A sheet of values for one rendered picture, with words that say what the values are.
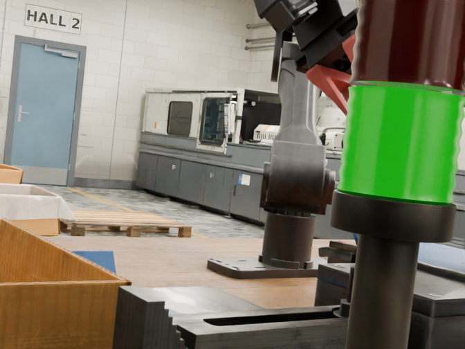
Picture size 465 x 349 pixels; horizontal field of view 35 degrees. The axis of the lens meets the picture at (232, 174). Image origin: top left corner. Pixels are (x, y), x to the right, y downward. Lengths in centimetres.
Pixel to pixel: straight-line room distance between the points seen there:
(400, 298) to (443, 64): 8
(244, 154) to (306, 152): 830
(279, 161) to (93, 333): 48
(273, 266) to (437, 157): 69
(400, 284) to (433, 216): 3
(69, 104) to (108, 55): 101
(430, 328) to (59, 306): 21
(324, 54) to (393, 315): 58
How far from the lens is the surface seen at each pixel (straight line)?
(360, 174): 23
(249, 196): 904
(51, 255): 56
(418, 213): 23
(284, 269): 91
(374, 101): 23
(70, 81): 1173
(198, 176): 1019
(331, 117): 882
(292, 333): 37
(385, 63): 23
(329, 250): 59
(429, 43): 23
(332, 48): 80
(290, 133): 94
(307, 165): 89
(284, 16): 77
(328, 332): 39
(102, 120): 1193
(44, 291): 43
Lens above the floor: 106
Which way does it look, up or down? 3 degrees down
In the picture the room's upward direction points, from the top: 6 degrees clockwise
